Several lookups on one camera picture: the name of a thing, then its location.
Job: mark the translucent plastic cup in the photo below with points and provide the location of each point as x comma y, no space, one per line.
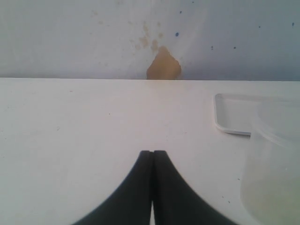
270,185

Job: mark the silver metal tray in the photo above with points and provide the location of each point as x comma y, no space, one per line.
233,112

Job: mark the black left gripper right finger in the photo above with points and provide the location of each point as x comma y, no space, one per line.
175,202

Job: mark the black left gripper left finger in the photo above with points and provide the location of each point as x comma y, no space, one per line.
130,203

